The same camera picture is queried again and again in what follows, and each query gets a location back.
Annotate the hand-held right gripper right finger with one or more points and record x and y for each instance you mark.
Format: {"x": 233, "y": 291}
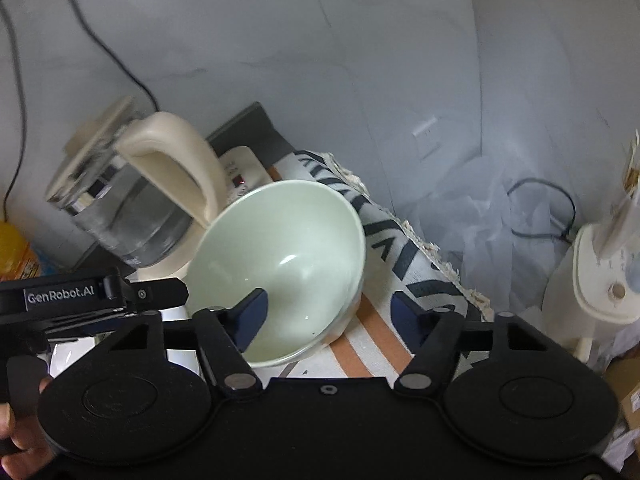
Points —
{"x": 402, "y": 317}

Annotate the patterned tablecloth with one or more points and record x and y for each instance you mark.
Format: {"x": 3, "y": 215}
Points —
{"x": 400, "y": 260}

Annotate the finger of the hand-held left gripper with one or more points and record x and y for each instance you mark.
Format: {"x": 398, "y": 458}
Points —
{"x": 155, "y": 292}

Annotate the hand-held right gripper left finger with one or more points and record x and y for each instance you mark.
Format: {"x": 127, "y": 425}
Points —
{"x": 252, "y": 317}

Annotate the white wall socket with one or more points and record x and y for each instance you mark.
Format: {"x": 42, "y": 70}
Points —
{"x": 426, "y": 137}

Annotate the person's left hand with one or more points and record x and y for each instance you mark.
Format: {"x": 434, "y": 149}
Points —
{"x": 22, "y": 440}

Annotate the cardboard box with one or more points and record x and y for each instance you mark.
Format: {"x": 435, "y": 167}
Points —
{"x": 627, "y": 390}

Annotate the orange juice bottle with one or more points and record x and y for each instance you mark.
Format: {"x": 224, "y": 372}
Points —
{"x": 12, "y": 250}

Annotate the pale green bowl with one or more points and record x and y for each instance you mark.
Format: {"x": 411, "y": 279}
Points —
{"x": 280, "y": 260}

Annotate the cream plastic appliance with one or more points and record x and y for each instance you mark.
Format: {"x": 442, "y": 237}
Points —
{"x": 595, "y": 280}

